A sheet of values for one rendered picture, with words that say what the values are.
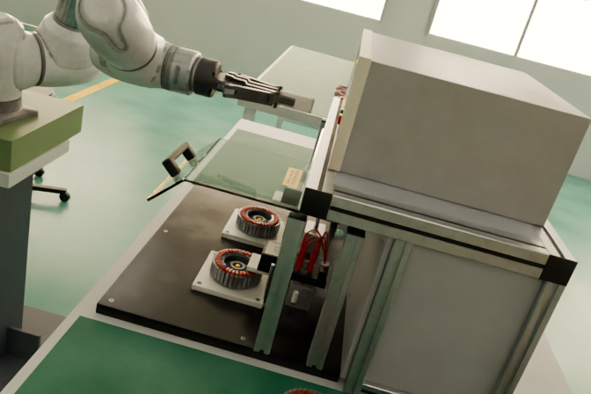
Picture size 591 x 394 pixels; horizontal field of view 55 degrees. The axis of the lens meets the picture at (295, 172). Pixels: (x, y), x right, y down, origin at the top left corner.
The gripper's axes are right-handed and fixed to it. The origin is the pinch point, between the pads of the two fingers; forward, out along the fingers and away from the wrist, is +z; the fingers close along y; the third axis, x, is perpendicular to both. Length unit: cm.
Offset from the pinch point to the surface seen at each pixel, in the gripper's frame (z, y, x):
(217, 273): -6.7, 8.2, -37.9
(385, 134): 17.3, 14.4, 2.3
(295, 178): 4.3, 10.8, -11.5
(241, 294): -0.7, 10.0, -39.8
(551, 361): 70, -3, -43
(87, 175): -119, -174, -119
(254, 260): -0.2, 4.0, -34.9
